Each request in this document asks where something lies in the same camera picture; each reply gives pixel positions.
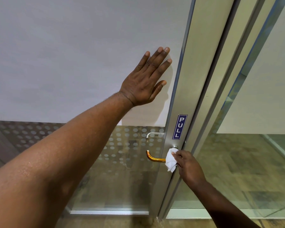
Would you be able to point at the person's left hand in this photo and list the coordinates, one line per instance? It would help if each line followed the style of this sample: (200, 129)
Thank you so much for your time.
(137, 86)

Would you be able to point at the person's left middle finger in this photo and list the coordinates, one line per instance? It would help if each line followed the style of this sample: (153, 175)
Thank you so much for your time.
(158, 58)

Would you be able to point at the person's right fingers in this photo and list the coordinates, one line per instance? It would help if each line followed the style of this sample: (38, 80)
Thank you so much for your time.
(178, 154)

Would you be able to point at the frosted glass door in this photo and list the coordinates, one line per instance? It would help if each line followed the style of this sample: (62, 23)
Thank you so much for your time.
(61, 45)

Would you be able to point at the person's left thumb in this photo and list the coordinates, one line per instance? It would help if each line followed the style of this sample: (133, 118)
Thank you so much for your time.
(158, 87)

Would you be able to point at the person's left little finger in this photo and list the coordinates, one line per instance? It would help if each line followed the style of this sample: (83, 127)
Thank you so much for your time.
(142, 60)

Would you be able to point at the person's right forearm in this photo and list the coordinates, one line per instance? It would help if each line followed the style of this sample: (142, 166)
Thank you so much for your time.
(218, 206)

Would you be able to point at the person's left forearm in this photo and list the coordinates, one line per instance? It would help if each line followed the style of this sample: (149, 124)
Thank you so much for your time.
(61, 159)

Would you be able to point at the white tissue cloth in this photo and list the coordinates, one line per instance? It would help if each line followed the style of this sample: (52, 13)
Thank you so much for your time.
(170, 162)

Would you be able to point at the blue door sign sticker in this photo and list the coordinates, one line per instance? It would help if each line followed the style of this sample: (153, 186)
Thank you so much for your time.
(179, 127)

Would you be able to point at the aluminium door frame post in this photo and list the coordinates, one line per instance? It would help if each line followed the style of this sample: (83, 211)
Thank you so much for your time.
(228, 68)

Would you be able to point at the person's right hand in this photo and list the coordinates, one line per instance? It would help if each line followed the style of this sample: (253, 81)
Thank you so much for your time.
(188, 166)

